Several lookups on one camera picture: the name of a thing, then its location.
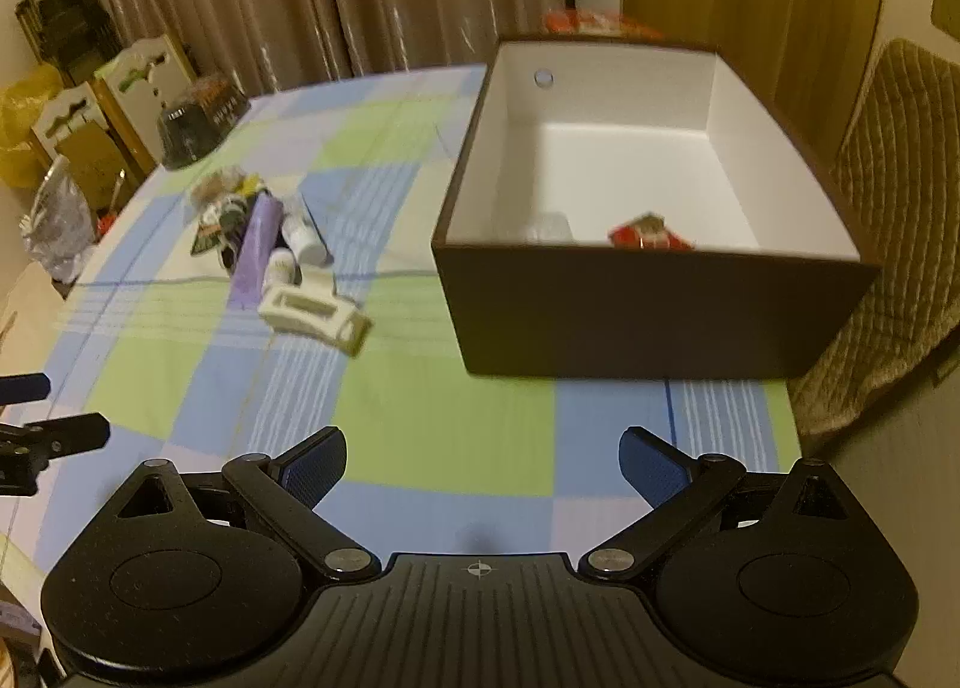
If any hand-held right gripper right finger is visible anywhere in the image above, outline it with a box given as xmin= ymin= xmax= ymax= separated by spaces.
xmin=581 ymin=427 xmax=850 ymax=582

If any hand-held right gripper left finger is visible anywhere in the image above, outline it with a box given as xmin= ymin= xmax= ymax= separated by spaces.
xmin=112 ymin=427 xmax=380 ymax=582

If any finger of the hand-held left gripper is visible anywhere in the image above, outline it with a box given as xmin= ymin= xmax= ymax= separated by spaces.
xmin=0 ymin=413 xmax=111 ymax=498
xmin=0 ymin=373 xmax=51 ymax=404

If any brown cardboard box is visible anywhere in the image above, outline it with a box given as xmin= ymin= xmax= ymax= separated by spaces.
xmin=431 ymin=39 xmax=882 ymax=380

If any white pill bottle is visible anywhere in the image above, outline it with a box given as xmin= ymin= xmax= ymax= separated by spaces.
xmin=281 ymin=197 xmax=332 ymax=266

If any green card with small jars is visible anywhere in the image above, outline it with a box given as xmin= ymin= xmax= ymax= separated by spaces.
xmin=191 ymin=197 xmax=252 ymax=260

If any desktop with checked tablecloth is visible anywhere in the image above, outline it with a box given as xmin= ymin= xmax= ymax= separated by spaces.
xmin=0 ymin=62 xmax=800 ymax=588

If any clear plastic bag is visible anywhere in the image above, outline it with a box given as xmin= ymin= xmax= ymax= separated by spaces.
xmin=22 ymin=159 xmax=98 ymax=284

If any small white jar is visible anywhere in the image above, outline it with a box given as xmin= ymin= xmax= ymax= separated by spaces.
xmin=266 ymin=247 xmax=302 ymax=286

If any plain cardboard carton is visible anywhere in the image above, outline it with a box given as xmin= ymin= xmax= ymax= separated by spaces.
xmin=56 ymin=122 xmax=145 ymax=211

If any red snack packet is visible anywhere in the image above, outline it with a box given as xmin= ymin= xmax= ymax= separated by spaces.
xmin=607 ymin=212 xmax=695 ymax=253

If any clear plastic packet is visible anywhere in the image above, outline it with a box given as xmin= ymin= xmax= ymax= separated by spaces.
xmin=517 ymin=210 xmax=575 ymax=244

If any yellow plastic bag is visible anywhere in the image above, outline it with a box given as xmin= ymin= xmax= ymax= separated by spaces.
xmin=0 ymin=62 xmax=65 ymax=188

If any white carved wooden panel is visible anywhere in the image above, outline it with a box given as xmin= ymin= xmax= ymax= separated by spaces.
xmin=30 ymin=84 xmax=115 ymax=157
xmin=94 ymin=34 xmax=197 ymax=173

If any clear bag of brown snacks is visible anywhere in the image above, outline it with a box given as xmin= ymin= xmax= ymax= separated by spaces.
xmin=191 ymin=167 xmax=265 ymax=206

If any black bowl container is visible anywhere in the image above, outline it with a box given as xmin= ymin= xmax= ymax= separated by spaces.
xmin=156 ymin=74 xmax=252 ymax=170

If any chair with quilted beige cover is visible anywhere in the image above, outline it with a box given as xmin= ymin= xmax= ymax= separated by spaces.
xmin=787 ymin=37 xmax=960 ymax=443

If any red printed package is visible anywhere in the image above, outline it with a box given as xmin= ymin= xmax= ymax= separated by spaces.
xmin=541 ymin=8 xmax=662 ymax=43

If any black wire basket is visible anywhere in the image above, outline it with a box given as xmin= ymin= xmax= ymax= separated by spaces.
xmin=15 ymin=0 xmax=122 ymax=88

